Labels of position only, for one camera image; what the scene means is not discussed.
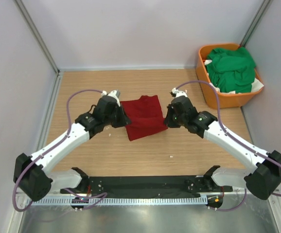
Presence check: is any red t shirt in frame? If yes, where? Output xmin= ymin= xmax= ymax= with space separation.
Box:
xmin=121 ymin=95 xmax=168 ymax=141

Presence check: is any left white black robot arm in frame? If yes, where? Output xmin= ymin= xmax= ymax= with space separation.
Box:
xmin=14 ymin=90 xmax=130 ymax=201

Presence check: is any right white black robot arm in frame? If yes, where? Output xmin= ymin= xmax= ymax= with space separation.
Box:
xmin=164 ymin=96 xmax=281 ymax=200

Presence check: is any green t shirt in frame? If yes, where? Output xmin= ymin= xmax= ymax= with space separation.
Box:
xmin=206 ymin=47 xmax=256 ymax=94

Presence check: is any white cloth in bin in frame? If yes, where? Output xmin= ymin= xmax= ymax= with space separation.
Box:
xmin=203 ymin=60 xmax=264 ymax=95

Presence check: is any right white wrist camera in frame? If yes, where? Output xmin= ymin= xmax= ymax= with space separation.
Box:
xmin=170 ymin=88 xmax=188 ymax=98

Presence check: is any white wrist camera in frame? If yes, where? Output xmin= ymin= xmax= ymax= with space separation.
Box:
xmin=170 ymin=88 xmax=188 ymax=98
xmin=101 ymin=90 xmax=121 ymax=100

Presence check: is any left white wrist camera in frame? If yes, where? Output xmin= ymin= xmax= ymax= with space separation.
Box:
xmin=101 ymin=90 xmax=121 ymax=100

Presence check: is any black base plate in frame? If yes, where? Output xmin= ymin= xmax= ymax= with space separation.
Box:
xmin=71 ymin=175 xmax=233 ymax=199

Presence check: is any white slotted cable duct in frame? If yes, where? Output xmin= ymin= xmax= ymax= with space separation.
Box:
xmin=32 ymin=195 xmax=208 ymax=206

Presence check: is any left aluminium frame post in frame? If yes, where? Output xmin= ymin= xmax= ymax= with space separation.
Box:
xmin=14 ymin=0 xmax=60 ymax=75

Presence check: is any aluminium frame post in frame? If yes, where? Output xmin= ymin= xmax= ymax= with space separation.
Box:
xmin=14 ymin=0 xmax=60 ymax=75
xmin=240 ymin=0 xmax=273 ymax=47

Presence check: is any right aluminium frame post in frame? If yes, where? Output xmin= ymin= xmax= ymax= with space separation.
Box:
xmin=240 ymin=0 xmax=273 ymax=47

